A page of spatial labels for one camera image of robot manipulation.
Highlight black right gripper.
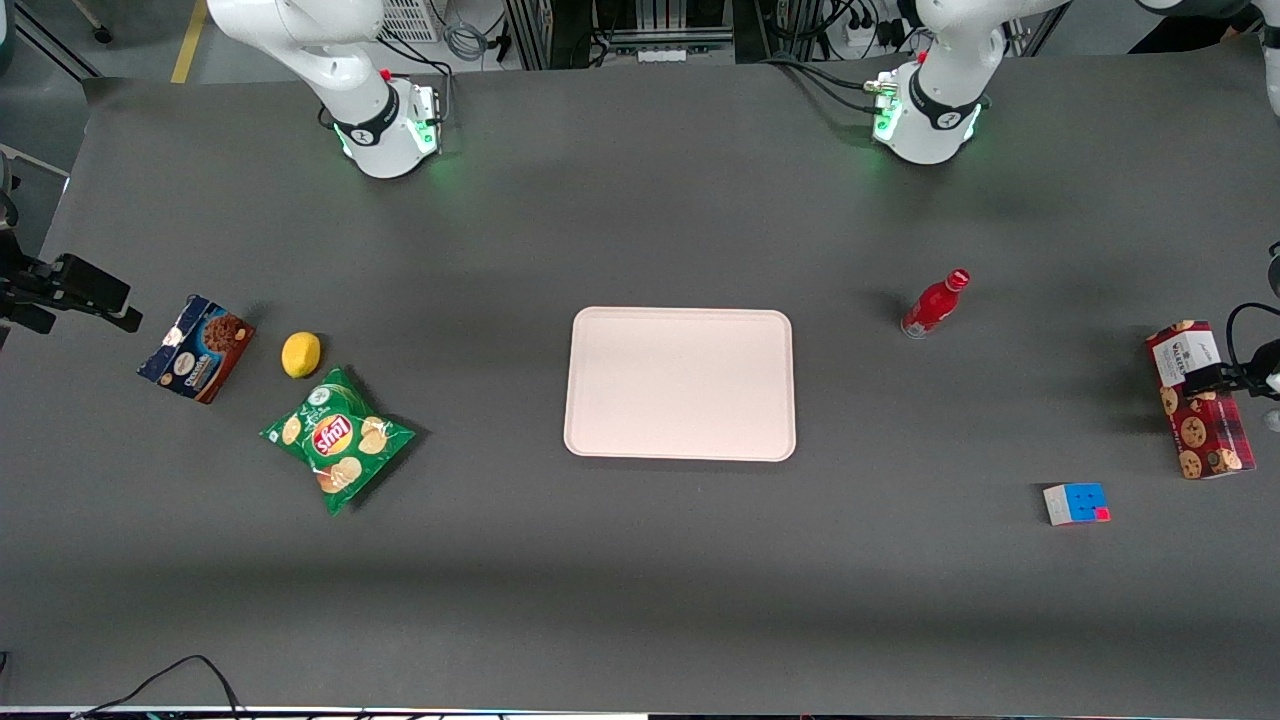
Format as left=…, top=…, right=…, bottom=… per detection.
left=0, top=254, right=143, bottom=336

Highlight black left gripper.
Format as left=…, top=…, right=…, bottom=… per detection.
left=1185, top=340, right=1280, bottom=401

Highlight red tartan cookie box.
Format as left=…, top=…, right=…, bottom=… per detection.
left=1146, top=320, right=1256, bottom=480

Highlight blue chocolate cookie box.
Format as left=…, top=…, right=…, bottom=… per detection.
left=138, top=295, right=256, bottom=404

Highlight white vented box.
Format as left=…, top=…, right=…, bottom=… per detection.
left=378, top=0, right=443, bottom=44

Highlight cream white plastic tray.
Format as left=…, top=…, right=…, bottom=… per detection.
left=563, top=307, right=797, bottom=463

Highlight yellow lemon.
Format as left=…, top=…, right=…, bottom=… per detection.
left=281, top=331, right=322, bottom=379

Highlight blue Rubik's cube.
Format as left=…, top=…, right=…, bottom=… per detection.
left=1043, top=483, right=1111, bottom=527

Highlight green chips bag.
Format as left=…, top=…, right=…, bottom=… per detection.
left=260, top=367, right=416, bottom=516

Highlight red soda bottle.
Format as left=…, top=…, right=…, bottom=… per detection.
left=901, top=268, right=971, bottom=339

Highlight person in dark clothing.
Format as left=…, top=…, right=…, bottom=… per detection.
left=1128, top=0, right=1266, bottom=54

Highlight white power strip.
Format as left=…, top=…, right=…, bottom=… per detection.
left=828, top=0, right=906, bottom=53

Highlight dark equipment rack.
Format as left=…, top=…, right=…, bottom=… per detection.
left=503, top=0, right=806, bottom=69

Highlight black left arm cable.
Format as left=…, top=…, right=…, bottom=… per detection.
left=1226, top=303, right=1280, bottom=373

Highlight thin black table-edge cable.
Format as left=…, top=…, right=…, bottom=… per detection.
left=70, top=655, right=247, bottom=720

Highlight black right base cables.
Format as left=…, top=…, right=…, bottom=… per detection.
left=378, top=35, right=453, bottom=131

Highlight black base cables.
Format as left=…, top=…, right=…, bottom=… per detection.
left=765, top=55, right=893, bottom=117
left=378, top=35, right=453, bottom=131

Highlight grey coiled cable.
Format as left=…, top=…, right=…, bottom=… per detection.
left=440, top=0, right=493, bottom=63

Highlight black left base cables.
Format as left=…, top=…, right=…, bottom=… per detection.
left=765, top=55, right=893, bottom=117

